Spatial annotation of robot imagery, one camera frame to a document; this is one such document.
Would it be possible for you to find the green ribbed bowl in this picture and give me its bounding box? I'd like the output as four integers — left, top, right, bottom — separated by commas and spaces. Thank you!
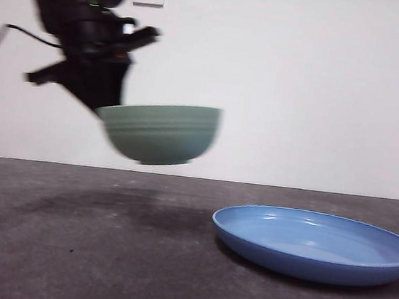
90, 94, 224, 173

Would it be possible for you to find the blue round plate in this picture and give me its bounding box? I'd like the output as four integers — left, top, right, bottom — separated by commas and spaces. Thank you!
206, 199, 399, 293

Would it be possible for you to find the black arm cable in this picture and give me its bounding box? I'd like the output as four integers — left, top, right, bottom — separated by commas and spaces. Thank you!
0, 22, 65, 68

